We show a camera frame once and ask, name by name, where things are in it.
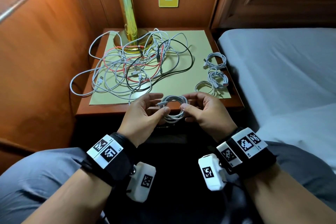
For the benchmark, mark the person's left hand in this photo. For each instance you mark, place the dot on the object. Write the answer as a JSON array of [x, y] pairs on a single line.
[[136, 120]]

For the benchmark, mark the person's right hand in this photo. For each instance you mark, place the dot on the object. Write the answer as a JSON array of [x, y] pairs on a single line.
[[210, 116]]

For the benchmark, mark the person's left thumb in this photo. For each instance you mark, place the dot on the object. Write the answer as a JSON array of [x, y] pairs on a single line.
[[161, 115]]

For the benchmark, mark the person's right thumb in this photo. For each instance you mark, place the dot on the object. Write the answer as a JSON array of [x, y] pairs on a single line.
[[189, 109]]

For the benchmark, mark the person's right forearm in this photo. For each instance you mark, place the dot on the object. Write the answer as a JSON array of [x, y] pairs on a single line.
[[286, 200]]

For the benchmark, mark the person's left forearm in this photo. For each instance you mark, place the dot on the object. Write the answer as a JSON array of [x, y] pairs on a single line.
[[70, 200]]

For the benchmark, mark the wooden nightstand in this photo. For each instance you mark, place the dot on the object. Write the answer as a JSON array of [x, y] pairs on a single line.
[[105, 109]]

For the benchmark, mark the black wristband with marker tags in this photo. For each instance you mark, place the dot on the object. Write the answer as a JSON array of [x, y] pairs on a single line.
[[120, 163], [252, 163]]

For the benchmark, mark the beige table mat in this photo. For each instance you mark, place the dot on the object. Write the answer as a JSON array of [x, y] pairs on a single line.
[[199, 42]]

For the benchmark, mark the bed with grey sheet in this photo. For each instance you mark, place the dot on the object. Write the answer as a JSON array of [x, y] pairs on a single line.
[[283, 74]]

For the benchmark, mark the brass lamp stand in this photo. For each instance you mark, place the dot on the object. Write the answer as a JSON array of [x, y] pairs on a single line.
[[126, 3]]

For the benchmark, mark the person's grey trousers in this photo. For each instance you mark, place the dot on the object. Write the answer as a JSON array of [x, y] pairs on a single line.
[[26, 179]]

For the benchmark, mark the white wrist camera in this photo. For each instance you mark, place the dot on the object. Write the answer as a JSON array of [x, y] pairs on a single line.
[[212, 181], [139, 189]]

